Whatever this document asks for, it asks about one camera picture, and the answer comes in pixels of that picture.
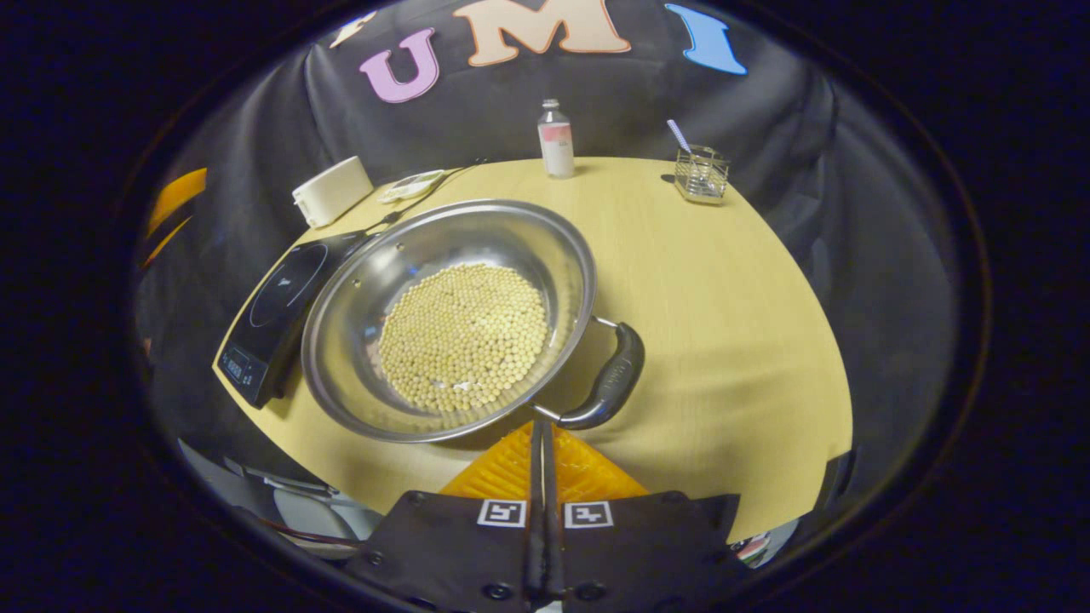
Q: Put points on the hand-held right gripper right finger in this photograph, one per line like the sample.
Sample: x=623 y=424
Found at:
x=647 y=545

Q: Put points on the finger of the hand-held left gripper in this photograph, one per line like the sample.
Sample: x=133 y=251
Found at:
x=166 y=241
x=179 y=200

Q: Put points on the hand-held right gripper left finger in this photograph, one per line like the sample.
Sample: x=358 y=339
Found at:
x=451 y=545

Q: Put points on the black induction cooktop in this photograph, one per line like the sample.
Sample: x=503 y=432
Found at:
x=272 y=306

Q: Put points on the stainless steel pot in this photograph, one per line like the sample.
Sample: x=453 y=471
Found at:
x=366 y=281

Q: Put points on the colourful printed object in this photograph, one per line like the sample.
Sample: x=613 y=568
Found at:
x=762 y=549

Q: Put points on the white toaster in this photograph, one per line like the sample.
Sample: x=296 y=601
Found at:
x=332 y=191

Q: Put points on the pile of yellow soybeans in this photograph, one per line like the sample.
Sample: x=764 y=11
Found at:
x=464 y=336

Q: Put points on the white divided bean dish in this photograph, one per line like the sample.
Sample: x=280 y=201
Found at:
x=411 y=185

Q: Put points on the small clear glass cup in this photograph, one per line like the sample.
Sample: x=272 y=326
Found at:
x=702 y=177

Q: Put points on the clear bottle with pink label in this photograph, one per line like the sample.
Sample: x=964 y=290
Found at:
x=556 y=145

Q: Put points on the striped straw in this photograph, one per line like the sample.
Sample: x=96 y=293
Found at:
x=679 y=134

